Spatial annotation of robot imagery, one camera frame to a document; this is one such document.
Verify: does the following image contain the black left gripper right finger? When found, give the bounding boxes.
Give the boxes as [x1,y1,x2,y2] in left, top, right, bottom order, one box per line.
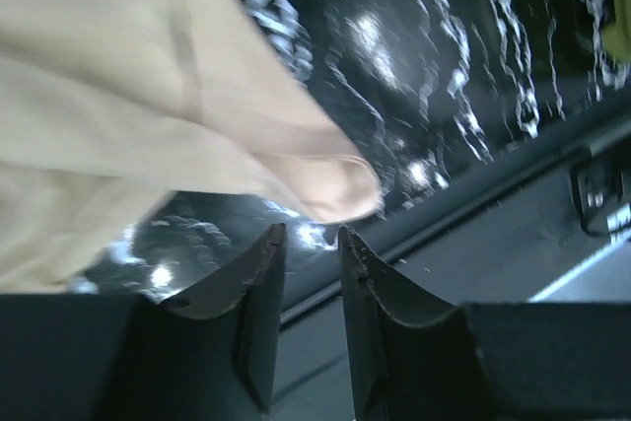
[338,228,630,420]

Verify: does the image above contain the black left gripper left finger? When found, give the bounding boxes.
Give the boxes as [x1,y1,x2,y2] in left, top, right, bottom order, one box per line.
[1,224,287,420]

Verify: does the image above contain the beige t shirt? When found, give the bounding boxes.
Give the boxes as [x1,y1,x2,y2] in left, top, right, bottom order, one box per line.
[1,0,383,293]

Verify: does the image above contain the olive green plastic bin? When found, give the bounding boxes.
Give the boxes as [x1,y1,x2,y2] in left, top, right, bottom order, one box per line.
[601,0,630,62]

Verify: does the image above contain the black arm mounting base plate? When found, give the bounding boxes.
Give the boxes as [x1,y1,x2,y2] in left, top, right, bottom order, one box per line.
[273,90,631,392]

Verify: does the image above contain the aluminium front rail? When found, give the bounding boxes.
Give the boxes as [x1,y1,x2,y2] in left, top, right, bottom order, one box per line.
[528,241,630,303]

